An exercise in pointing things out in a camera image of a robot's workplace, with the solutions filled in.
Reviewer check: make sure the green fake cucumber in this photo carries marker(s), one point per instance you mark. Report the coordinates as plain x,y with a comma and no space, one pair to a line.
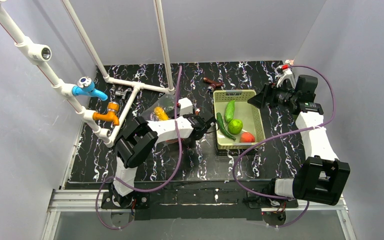
229,111

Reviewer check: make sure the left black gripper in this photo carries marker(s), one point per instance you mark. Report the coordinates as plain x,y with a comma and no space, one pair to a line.
204,122

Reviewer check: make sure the aluminium frame rail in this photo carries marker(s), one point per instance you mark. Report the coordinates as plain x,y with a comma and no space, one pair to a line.
76,219

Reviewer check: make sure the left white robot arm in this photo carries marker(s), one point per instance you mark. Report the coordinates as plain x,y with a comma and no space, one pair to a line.
133,145

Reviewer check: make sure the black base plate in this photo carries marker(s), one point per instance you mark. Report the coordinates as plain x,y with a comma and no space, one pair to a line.
195,200

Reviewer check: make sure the yellow-green plastic basket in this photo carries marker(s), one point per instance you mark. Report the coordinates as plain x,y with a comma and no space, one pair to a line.
249,115

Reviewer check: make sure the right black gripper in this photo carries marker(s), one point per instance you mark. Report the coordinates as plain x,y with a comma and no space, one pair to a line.
266,98

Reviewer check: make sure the dark green fake chili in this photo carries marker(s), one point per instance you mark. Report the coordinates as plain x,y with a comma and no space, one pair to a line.
222,128

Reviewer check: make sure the orange plastic faucet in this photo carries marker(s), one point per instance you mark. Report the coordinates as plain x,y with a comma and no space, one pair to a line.
111,114

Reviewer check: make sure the blue plastic faucet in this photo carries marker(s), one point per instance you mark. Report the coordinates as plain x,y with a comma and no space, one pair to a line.
86,87

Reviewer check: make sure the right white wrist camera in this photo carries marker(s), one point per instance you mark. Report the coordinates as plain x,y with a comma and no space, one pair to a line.
283,73

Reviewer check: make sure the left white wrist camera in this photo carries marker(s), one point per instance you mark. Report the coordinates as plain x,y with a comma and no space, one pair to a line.
184,107

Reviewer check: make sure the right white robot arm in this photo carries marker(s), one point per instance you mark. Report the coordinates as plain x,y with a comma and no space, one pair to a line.
322,177

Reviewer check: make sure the red fake tomato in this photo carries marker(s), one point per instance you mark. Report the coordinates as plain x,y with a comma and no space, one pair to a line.
247,137

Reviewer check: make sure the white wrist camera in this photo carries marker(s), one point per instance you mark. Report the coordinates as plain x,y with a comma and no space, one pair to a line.
184,107
283,73

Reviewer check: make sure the clear zip top bag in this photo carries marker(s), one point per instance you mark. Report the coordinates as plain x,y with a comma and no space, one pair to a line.
167,130

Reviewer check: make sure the grey metal faucet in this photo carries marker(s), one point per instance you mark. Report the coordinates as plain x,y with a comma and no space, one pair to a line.
123,93

